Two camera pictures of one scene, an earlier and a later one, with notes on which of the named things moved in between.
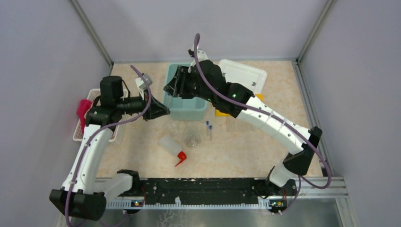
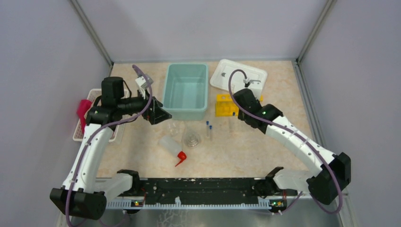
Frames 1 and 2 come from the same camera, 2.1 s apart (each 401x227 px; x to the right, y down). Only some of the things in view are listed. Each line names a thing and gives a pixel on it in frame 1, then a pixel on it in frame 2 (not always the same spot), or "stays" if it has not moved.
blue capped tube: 210,128 stays
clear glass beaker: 192,139 stays
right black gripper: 177,87 -> 240,115
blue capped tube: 207,128 stays
